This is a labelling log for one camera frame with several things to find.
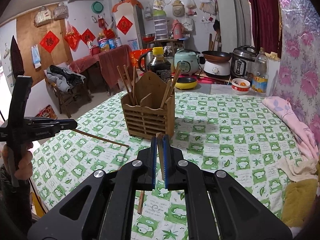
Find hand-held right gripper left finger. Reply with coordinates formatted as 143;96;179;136
27;135;158;240

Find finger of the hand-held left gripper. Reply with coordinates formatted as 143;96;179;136
54;119;78;131

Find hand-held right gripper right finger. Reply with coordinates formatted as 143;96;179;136
163;134;293;240

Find wooden chopstick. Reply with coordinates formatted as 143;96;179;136
137;190;145;215
75;129;130;147
124;64;135;104
132;66;137;105
160;67;182;109
165;72;180;103
117;66;133;103

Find wooden chopstick holder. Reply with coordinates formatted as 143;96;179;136
121;71;175;137

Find person's left forearm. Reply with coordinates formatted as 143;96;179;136
0;164;34;235

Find person's left hand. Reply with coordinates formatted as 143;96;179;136
14;142;34;181

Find orange snack box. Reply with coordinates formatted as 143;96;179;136
35;105;58;119

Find wooden chair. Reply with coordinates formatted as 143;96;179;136
49;75;92;118

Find grey jacket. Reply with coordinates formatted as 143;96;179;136
46;64;87;94

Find blue and white hanging packet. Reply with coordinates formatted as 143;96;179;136
31;44;42;68

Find green checked sheet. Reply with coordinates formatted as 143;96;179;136
31;90;313;240

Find wooden door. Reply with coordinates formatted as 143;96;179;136
16;11;73;88

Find red diamond paper decoration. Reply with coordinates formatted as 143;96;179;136
80;29;96;46
40;31;60;53
117;16;133;36

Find yellow electric frying pan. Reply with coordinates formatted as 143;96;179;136
174;76;198;90

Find table with red cloth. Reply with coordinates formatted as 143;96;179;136
69;44;133;95

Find red and white jar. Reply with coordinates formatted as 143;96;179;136
87;41;100;55

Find red plastic bag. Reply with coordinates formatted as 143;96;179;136
64;21;81;50

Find yellow cooking oil bottle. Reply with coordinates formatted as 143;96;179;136
97;33;110;53

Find white woven handbag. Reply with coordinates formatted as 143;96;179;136
34;6;53;27

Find dark soy sauce bottle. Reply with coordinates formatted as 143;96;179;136
147;47;172;84

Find red gift box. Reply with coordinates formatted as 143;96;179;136
130;50;150;67

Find stainless steel kettle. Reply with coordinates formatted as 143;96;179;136
137;51;154;73

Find pale green rice cooker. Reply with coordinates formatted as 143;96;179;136
174;49;200;76

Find grey handbag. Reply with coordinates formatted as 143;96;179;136
53;2;69;20

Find red and white bowl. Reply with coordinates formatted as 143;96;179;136
231;78;251;95

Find white refrigerator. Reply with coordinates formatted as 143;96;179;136
114;4;145;50

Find white electric stove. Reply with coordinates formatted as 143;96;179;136
203;60;231;78

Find brown frying pan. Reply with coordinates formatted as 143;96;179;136
201;50;232;62

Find black silver pressure cooker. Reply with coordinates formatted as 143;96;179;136
230;45;258;80

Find wooden shelf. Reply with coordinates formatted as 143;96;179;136
150;38;185;55

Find clear bottle with yellow label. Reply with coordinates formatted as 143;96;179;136
251;47;269;93

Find green plastic basin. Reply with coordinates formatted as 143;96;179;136
91;1;105;14

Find leaning wooden sticks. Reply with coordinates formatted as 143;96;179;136
209;32;222;52

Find pink floral blanket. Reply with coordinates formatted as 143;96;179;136
262;96;319;160

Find pink thermos jug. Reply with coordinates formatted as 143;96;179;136
172;19;184;40

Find clear stacked drawer unit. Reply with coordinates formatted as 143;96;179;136
153;16;167;40

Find beige cloth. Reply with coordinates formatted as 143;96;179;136
277;155;318;183

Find orange red cloth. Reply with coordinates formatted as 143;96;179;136
112;0;143;13

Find white tote bag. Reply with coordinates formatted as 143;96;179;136
181;17;193;32

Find mustard yellow blanket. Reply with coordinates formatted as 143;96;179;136
285;177;320;228

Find beige hanging bag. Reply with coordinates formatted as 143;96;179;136
172;0;185;17

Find clear plastic bag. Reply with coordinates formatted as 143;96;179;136
185;0;197;17

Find white hanging bag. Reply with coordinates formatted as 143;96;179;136
200;0;215;14

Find dark red curtain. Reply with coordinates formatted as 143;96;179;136
246;0;282;58

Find floral foil wall cloth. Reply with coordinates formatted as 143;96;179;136
275;0;320;135

